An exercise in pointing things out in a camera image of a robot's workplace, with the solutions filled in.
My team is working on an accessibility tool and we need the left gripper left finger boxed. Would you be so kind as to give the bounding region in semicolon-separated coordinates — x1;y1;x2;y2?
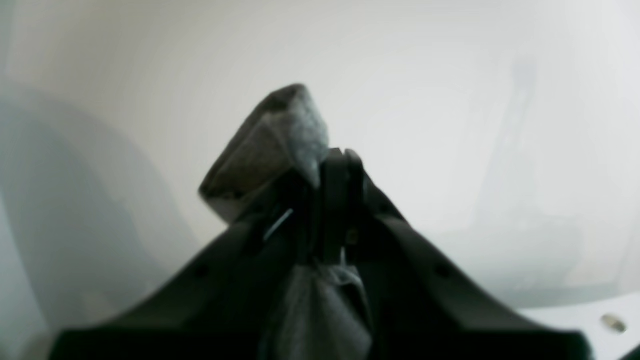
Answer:
50;170;310;360

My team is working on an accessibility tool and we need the grey t-shirt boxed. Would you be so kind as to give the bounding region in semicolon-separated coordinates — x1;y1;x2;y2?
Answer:
199;84;373;360

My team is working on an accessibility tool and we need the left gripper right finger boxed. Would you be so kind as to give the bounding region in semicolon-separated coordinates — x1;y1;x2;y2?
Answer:
320;148;592;360

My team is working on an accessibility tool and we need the right table cable grommet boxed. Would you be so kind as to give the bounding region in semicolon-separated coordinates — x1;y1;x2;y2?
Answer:
600;313;627;334

